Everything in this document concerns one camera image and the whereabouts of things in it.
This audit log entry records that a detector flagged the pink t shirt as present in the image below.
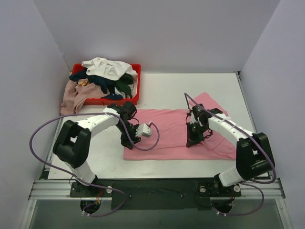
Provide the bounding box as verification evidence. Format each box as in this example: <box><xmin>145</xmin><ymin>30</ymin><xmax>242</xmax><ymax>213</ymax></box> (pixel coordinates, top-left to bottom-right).
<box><xmin>122</xmin><ymin>92</ymin><xmax>238</xmax><ymax>161</ymax></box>

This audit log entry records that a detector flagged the dark green t shirt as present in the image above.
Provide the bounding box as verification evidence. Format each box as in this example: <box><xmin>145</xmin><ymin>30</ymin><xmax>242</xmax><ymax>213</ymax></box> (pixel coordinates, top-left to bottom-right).
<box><xmin>114</xmin><ymin>73</ymin><xmax>133</xmax><ymax>98</ymax></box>

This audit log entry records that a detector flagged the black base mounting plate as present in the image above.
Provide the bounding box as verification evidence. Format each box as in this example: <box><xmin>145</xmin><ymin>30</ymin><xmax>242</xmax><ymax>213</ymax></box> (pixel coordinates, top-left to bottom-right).
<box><xmin>70</xmin><ymin>178</ymin><xmax>241</xmax><ymax>212</ymax></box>

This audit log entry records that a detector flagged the navy blue t shirt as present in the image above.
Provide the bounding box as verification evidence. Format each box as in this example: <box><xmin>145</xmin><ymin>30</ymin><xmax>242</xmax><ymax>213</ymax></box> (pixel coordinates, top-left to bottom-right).
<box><xmin>69</xmin><ymin>69</ymin><xmax>125</xmax><ymax>100</ymax></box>

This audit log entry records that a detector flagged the white t shirt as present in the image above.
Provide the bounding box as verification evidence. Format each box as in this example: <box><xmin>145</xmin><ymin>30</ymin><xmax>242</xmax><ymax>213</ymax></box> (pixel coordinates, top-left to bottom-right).
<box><xmin>81</xmin><ymin>57</ymin><xmax>138</xmax><ymax>81</ymax></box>

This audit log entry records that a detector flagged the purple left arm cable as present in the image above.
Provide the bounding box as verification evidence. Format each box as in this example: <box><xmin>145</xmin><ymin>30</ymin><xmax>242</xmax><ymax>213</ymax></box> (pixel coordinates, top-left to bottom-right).
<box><xmin>29</xmin><ymin>112</ymin><xmax>161</xmax><ymax>218</ymax></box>

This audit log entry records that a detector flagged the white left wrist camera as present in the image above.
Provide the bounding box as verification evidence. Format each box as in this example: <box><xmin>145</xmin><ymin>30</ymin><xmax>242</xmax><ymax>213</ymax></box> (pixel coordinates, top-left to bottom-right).
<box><xmin>136</xmin><ymin>124</ymin><xmax>152</xmax><ymax>138</ymax></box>

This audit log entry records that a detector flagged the red plastic bin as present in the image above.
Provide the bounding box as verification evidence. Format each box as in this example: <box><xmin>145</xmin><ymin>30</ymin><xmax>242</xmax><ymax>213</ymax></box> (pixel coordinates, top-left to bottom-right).
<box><xmin>84</xmin><ymin>63</ymin><xmax>141</xmax><ymax>105</ymax></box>

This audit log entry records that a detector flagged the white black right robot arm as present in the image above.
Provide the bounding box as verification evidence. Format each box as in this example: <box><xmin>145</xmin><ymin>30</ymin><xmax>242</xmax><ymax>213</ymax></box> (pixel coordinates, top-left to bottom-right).
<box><xmin>186</xmin><ymin>104</ymin><xmax>276</xmax><ymax>195</ymax></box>

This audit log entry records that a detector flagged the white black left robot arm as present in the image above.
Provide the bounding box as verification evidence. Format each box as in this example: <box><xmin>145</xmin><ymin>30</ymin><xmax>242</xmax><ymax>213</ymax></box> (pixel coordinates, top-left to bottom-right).
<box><xmin>53</xmin><ymin>102</ymin><xmax>141</xmax><ymax>197</ymax></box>

